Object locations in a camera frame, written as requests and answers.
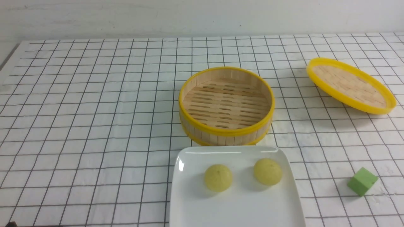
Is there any yellow rimmed bamboo steamer basket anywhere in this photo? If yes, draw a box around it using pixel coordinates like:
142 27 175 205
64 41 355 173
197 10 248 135
178 67 275 146

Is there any yellow steamed bun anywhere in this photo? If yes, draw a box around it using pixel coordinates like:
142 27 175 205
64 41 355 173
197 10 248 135
204 164 233 192
253 158 283 186

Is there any green foam cube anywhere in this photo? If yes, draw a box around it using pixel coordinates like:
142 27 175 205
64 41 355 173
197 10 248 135
347 167 378 197

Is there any yellow rimmed bamboo steamer lid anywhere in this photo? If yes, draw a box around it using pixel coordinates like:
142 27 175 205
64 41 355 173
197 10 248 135
306 58 397 115

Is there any white square plate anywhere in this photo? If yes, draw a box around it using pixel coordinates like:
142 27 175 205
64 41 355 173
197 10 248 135
169 146 306 227

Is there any white grid tablecloth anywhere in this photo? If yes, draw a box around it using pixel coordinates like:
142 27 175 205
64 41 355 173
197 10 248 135
0 32 403 227

